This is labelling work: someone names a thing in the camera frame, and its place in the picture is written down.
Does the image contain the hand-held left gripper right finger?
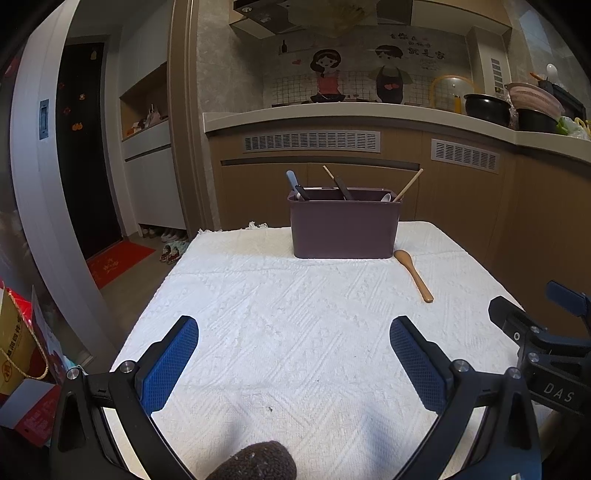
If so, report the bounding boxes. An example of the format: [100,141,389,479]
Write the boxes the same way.
[389,315,543,480]

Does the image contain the pink colander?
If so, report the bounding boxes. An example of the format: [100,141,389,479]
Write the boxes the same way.
[506,82,565,119]

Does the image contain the red and yellow gift bag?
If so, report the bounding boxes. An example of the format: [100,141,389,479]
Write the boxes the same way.
[0,278,50,396]

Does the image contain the red doormat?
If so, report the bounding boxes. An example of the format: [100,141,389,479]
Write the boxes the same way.
[86,242,157,291]

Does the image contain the white hallway cabinet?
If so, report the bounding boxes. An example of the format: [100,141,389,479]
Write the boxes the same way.
[119,61,188,232]

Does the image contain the yellow rimmed glass lid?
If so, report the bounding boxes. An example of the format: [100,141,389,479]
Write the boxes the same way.
[430,74,476,111]

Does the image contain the wooden kitchen cabinet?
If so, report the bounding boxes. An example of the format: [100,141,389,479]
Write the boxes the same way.
[209,126,591,333]

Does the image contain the purple utensil holder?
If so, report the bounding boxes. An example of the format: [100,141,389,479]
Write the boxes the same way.
[287,186,399,259]

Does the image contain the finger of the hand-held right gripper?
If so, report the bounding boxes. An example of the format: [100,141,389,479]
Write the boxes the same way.
[488,296,591,369]
[546,280,591,319]

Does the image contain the long vent grille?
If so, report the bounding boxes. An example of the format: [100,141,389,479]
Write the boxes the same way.
[243,130,383,153]

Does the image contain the black cooking pot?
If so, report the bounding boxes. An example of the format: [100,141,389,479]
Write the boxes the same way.
[462,93,513,128]

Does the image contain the white shoes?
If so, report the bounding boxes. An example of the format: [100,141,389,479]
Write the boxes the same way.
[140,226,188,242]

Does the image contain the patterned slippers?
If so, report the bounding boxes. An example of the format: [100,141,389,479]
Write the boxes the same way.
[160,242,188,264]

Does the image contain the black pot under colander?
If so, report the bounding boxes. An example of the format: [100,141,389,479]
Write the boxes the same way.
[516,108,560,135]

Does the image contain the black kitchen appliance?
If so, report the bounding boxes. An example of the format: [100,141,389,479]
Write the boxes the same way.
[538,80,587,121]

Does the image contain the green plastic bag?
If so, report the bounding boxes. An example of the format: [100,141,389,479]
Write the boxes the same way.
[556,115,591,140]

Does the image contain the grey door handle panel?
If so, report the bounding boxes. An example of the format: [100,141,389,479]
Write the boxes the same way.
[37,99,51,140]

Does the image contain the wooden spoon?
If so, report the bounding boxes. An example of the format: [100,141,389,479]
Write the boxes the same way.
[393,249,435,304]

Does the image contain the person's left hand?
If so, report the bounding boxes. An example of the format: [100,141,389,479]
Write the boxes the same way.
[217,440,297,480]

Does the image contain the short vent grille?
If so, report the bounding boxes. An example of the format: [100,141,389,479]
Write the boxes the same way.
[431,138,501,173]

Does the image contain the red and grey box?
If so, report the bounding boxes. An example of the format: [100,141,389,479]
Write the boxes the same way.
[0,378,62,447]

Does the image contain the white textured tablecloth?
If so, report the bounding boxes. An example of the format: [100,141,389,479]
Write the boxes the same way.
[99,220,550,480]

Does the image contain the white kitchen countertop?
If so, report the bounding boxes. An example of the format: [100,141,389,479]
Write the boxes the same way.
[202,102,591,158]

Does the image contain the dark entrance door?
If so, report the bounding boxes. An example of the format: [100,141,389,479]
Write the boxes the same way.
[57,43,124,260]

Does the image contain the cartoon wall sticker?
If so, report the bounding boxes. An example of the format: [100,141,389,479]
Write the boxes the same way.
[276,29,452,105]

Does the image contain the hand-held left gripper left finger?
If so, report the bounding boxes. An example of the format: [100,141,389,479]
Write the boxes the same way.
[50,315,200,480]

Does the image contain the range hood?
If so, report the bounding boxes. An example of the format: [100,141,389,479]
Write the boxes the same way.
[230,0,320,34]

